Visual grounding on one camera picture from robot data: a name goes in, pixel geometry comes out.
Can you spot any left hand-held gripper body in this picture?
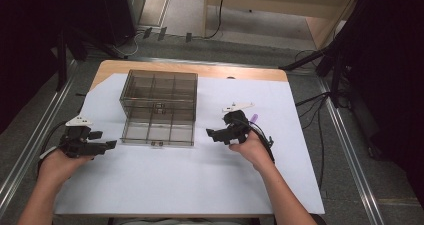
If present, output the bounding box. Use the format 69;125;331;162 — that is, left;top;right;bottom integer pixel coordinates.
59;115;102;159

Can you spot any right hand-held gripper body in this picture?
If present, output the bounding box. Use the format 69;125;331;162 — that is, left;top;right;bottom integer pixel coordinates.
221;101;256;145

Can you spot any person's left hand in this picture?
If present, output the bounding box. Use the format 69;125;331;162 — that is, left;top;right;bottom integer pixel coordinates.
38;147;96;188

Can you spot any person's right hand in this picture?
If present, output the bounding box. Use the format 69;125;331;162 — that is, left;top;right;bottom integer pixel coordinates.
228;130;276;173

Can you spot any white paper sheet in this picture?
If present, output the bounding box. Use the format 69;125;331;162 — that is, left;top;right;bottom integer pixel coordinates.
54;72;326;216

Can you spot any clear grey plastic drawer box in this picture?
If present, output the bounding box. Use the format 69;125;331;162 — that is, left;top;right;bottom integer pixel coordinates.
118;69;199;148

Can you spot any wooden table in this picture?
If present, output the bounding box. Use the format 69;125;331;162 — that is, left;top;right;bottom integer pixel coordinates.
54;59;326;219

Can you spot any black stand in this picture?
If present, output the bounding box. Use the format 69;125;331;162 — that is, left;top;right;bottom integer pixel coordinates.
54;24;129;93
279;34;351;109

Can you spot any black cabinet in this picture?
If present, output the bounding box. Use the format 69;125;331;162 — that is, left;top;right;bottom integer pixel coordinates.
99;0;147;47

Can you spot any light wooden cabinet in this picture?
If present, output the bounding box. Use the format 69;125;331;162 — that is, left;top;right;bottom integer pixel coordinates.
202;0;364;51

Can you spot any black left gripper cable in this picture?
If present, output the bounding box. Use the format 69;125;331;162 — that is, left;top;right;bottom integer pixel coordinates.
37;119;69;174

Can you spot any metal floor rail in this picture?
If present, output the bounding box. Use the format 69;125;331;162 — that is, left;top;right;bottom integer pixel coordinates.
0;59;79;216
316;76;386;225

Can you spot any black floor cable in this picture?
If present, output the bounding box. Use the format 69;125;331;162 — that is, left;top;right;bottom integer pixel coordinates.
294;48;334;191

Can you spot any white floor cable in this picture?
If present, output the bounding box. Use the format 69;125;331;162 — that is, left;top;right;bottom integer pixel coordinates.
111;30;140;58

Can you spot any black hanging cable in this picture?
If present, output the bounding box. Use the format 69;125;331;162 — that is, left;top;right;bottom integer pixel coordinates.
203;0;227;40

